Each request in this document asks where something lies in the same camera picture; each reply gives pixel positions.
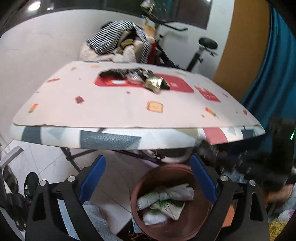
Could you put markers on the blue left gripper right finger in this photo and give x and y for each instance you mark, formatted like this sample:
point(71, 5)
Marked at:
point(206, 183)

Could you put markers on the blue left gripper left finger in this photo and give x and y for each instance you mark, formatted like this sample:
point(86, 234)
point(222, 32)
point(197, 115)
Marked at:
point(89, 177)

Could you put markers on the white green paper cup stack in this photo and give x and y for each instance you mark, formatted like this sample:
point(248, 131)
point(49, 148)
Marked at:
point(181, 192)

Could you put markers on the green snack bag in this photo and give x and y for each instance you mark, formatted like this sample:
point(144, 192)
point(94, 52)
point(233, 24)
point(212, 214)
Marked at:
point(156, 84)

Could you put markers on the black glove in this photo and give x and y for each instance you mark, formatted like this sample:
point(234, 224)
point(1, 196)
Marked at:
point(135, 75)

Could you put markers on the beige knit cloth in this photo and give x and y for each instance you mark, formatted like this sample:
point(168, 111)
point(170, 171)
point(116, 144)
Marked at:
point(162, 211)

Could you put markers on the brown round trash bin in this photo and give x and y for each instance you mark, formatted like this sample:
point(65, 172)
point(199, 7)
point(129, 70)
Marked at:
point(170, 219)

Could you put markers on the right hand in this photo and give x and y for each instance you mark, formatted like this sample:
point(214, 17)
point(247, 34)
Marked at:
point(280, 196)

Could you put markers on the black shoe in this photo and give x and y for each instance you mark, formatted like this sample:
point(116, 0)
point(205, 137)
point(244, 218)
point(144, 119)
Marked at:
point(30, 185)

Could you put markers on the blue curtain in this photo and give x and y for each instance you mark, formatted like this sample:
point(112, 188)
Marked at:
point(273, 91)

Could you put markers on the printed table mat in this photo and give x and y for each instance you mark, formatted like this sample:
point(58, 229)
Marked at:
point(76, 108)

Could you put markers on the striped shirt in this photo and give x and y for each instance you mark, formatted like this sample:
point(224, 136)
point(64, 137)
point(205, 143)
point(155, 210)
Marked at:
point(108, 38)

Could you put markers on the chair with clothes pile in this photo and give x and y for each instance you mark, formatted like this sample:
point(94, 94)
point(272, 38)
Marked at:
point(129, 50)

